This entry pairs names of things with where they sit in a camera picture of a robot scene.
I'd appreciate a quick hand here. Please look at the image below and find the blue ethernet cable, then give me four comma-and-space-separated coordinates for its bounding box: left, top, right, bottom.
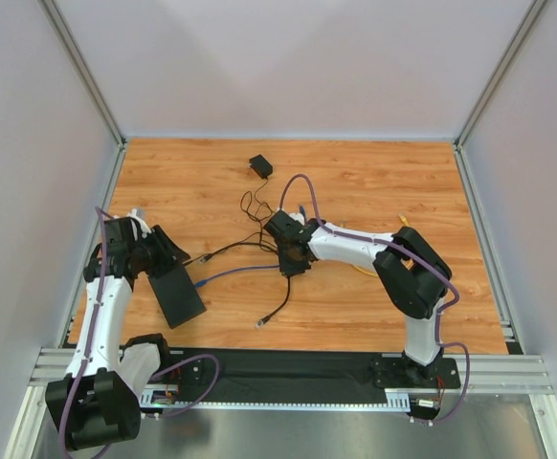
193, 204, 308, 289

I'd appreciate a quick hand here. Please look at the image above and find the black ethernet cable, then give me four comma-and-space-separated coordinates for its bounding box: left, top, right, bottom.
198, 242, 293, 328

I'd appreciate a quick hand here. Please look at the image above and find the black network switch box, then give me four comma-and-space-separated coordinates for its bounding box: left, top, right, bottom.
148, 264, 207, 329

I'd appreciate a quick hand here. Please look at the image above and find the yellow ethernet cable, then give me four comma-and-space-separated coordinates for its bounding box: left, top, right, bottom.
340, 213, 416, 278

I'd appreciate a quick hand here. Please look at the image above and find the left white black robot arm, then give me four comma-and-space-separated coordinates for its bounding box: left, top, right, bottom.
45, 210, 206, 452

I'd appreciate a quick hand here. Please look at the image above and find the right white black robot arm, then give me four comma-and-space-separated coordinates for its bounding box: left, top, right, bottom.
263, 210, 457, 375

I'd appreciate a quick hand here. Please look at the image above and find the black power adapter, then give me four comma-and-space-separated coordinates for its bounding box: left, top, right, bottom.
249, 154, 274, 180

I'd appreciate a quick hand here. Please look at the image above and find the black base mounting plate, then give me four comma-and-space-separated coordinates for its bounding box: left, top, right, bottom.
150, 348, 465, 404

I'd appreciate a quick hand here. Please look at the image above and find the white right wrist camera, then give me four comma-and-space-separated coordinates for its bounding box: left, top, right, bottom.
289, 212, 306, 225

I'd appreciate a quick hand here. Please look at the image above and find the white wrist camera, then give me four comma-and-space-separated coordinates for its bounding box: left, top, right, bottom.
289, 212, 306, 225
115, 208, 151, 241

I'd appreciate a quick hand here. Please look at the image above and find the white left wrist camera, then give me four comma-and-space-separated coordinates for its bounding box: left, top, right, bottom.
115, 208, 151, 241

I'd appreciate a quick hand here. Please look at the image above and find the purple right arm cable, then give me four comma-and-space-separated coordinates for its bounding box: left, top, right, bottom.
278, 173, 471, 427

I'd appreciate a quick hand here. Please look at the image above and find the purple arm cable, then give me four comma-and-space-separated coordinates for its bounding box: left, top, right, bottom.
57, 206, 222, 455
278, 173, 471, 427

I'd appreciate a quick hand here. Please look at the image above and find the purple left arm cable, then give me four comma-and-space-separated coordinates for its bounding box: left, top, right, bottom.
57, 206, 222, 455

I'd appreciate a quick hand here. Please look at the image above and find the thin black adapter cord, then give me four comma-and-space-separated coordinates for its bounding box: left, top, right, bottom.
185, 177, 284, 267

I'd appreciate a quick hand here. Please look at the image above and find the grey slotted cable duct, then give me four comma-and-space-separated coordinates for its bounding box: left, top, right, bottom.
140, 389, 411, 413

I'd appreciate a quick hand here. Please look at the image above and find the left aluminium frame post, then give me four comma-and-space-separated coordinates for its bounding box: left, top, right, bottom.
37, 0, 127, 146

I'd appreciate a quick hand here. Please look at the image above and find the aluminium frame post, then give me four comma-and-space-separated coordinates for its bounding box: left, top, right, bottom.
454, 0, 552, 147
37, 0, 127, 146

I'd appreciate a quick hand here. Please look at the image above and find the front aluminium frame rail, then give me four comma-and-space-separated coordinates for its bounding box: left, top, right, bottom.
29, 353, 554, 396

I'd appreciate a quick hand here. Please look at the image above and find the right aluminium frame post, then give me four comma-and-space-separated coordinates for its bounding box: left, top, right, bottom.
454, 0, 552, 147

